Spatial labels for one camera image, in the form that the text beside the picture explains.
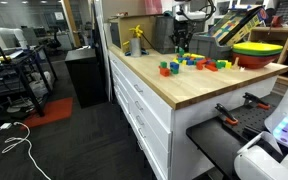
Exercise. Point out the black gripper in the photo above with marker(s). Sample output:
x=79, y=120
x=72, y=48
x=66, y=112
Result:
x=184, y=28

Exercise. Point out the green arch wooden block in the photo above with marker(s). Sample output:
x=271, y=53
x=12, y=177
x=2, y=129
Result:
x=181, y=51

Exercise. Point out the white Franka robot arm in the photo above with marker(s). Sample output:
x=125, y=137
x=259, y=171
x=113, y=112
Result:
x=284, y=110

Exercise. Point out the blue arch wooden block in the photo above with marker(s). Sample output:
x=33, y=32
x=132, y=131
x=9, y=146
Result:
x=174, y=65

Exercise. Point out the long red wooden block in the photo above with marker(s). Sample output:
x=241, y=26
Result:
x=162, y=72
x=211, y=67

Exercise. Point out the yellow wooden block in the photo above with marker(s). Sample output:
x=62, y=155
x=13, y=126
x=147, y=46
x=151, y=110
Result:
x=229, y=65

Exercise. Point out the yellow wooden cylinder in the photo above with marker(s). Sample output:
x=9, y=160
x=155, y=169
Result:
x=197, y=56
x=222, y=60
x=186, y=55

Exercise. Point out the blue wooden cylinder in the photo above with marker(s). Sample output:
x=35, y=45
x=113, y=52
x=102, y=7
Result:
x=181, y=60

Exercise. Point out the grey mesh basket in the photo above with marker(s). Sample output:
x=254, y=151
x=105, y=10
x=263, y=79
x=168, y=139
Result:
x=164, y=35

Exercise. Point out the grey plastic bin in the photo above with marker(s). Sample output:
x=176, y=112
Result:
x=207, y=46

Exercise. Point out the red wooden cylinder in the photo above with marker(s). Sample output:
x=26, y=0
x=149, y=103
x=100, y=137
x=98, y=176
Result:
x=200, y=64

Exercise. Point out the green wooden cube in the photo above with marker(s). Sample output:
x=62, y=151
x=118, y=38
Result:
x=164, y=64

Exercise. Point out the teal object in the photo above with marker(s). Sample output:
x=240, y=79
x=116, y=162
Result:
x=169, y=14

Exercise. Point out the brown cardboard box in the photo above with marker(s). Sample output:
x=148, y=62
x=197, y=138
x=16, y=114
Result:
x=144, y=26

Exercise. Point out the pink sheet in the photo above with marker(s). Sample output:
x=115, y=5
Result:
x=153, y=6

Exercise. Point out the yellow artificial flower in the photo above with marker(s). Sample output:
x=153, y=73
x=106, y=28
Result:
x=137, y=31

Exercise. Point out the metal cup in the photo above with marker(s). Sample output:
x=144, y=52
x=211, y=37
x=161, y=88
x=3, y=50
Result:
x=135, y=48

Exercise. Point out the plain wooden peg piece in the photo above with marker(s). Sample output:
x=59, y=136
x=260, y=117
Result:
x=236, y=64

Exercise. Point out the red plastic bowl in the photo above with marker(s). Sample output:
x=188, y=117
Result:
x=254, y=62

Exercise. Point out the yellow plastic bowl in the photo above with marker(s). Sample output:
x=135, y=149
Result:
x=257, y=46

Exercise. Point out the white drawer cabinet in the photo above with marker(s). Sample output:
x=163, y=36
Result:
x=157, y=113

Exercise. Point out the green plastic bowl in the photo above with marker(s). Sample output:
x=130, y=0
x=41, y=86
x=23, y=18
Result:
x=257, y=53

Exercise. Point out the wooden shelf unit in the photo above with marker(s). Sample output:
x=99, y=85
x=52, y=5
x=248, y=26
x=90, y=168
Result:
x=270, y=29

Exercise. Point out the small red object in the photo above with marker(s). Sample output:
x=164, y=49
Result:
x=277, y=20

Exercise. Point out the black perforated platform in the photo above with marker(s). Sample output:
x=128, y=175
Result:
x=210, y=140

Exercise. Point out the low black cabinet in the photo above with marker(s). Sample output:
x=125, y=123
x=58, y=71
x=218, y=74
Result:
x=85, y=80

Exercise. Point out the wooden pillar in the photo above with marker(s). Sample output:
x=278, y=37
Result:
x=71, y=23

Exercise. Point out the red floor mat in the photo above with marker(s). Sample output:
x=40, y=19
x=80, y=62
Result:
x=54, y=111

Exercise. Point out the white pipe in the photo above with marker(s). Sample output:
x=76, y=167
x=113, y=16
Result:
x=14, y=33

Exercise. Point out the white charger brick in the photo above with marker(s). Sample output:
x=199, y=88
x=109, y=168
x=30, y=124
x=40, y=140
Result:
x=6, y=126

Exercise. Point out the black metal frame table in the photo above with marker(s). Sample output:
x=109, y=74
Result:
x=34, y=96

